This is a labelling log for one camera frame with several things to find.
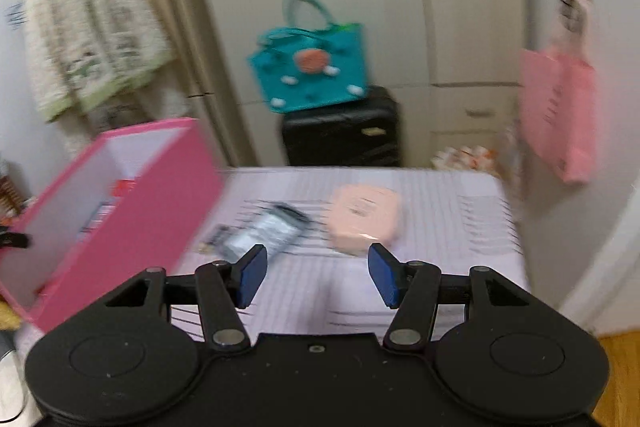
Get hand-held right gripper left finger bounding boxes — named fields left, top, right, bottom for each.
left=104, top=244, right=269, bottom=352

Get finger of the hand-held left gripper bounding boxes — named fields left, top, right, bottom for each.
left=0, top=231, right=32, bottom=251

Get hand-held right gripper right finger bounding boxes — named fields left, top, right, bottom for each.
left=367, top=243, right=532, bottom=352

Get pink cardboard box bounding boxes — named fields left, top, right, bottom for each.
left=0, top=117, right=226, bottom=334

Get silver plastic packet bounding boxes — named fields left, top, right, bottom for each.
left=220, top=201, right=314, bottom=261

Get pink square case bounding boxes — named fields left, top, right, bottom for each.
left=324, top=184, right=404, bottom=258

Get striped bedsheet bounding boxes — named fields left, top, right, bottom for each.
left=14, top=166, right=532, bottom=349

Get grey pocket router with label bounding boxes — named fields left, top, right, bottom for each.
left=81, top=201, right=117, bottom=234

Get red printed paper bag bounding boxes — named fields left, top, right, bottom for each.
left=111, top=179, right=142, bottom=198

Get orange and white packets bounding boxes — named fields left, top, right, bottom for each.
left=431, top=145, right=502, bottom=174

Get black suitcase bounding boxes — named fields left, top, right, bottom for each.
left=280, top=85, right=404, bottom=168

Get teal felt handbag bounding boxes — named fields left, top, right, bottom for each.
left=247, top=0, right=369, bottom=116

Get white fleece pajamas green trim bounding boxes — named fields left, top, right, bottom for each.
left=22, top=0, right=177, bottom=124

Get pink tote bag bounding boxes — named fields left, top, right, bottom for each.
left=516, top=0, right=599, bottom=186

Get beige side cabinet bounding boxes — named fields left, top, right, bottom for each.
left=144, top=0, right=241, bottom=168

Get beige wardrobe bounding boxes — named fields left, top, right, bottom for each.
left=181, top=0, right=527, bottom=168

